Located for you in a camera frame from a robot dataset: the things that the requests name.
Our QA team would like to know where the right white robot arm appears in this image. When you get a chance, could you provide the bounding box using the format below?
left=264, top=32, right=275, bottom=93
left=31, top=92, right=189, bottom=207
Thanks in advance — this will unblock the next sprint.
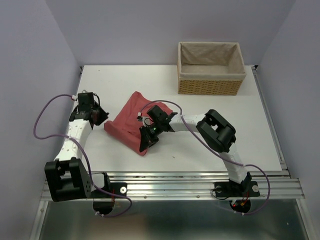
left=137, top=105, right=260, bottom=200

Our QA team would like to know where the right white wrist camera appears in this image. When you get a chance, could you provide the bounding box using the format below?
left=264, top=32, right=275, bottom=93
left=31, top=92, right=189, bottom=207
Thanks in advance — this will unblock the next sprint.
left=137, top=112, right=153, bottom=127

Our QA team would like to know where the red t shirt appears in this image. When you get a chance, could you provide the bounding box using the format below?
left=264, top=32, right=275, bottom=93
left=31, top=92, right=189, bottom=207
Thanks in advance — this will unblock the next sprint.
left=104, top=91, right=173, bottom=156

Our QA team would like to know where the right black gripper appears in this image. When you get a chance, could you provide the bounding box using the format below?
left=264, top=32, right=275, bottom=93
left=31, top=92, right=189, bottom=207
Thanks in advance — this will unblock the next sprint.
left=138, top=121, right=163, bottom=153

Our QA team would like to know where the wicker basket with liner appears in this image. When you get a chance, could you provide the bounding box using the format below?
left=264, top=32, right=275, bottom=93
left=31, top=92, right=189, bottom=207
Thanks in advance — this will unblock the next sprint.
left=177, top=41, right=247, bottom=96

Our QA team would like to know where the aluminium mounting rail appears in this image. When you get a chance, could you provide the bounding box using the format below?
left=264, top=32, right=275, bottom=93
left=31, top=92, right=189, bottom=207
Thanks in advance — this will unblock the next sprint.
left=108, top=169, right=305, bottom=201

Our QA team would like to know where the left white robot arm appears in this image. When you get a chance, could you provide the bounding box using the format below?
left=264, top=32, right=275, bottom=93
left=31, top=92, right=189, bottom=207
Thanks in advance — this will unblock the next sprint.
left=44, top=91, right=109, bottom=202

